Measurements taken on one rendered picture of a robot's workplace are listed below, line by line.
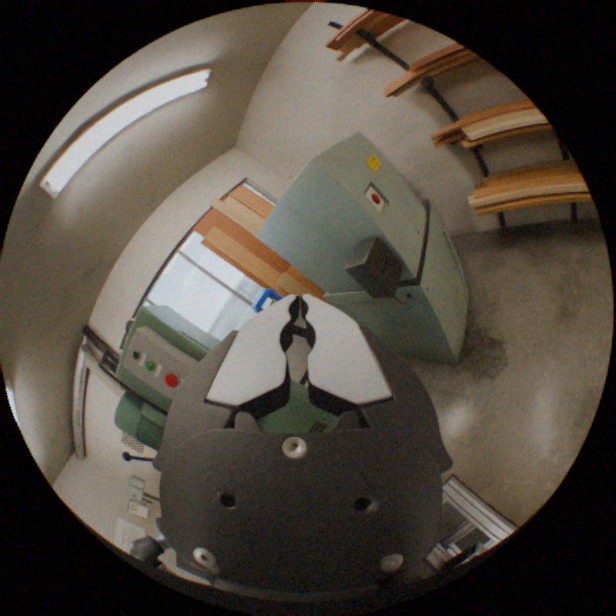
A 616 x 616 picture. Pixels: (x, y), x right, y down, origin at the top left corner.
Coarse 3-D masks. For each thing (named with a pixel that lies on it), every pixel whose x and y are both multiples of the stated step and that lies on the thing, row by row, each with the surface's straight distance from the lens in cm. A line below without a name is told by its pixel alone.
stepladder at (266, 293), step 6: (264, 294) 120; (270, 294) 125; (276, 294) 125; (258, 300) 120; (264, 300) 120; (276, 300) 128; (252, 306) 127; (258, 306) 119; (258, 312) 121; (300, 312) 132; (294, 336) 130; (300, 342) 132; (306, 342) 134
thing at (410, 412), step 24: (384, 360) 7; (408, 384) 7; (360, 408) 6; (384, 408) 6; (408, 408) 6; (432, 408) 7; (408, 432) 6; (432, 432) 6; (432, 456) 6; (360, 504) 6
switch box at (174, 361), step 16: (144, 336) 41; (160, 336) 46; (128, 352) 44; (144, 352) 42; (160, 352) 40; (176, 352) 42; (128, 368) 46; (144, 368) 43; (176, 368) 40; (192, 368) 40; (160, 384) 43
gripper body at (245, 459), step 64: (192, 448) 6; (256, 448) 5; (320, 448) 5; (384, 448) 5; (192, 512) 6; (256, 512) 5; (320, 512) 5; (384, 512) 5; (256, 576) 6; (320, 576) 5; (384, 576) 6
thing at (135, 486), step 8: (128, 480) 291; (136, 480) 278; (144, 480) 282; (128, 488) 295; (136, 488) 287; (128, 496) 317; (136, 496) 305; (152, 496) 304; (144, 504) 314; (160, 512) 322
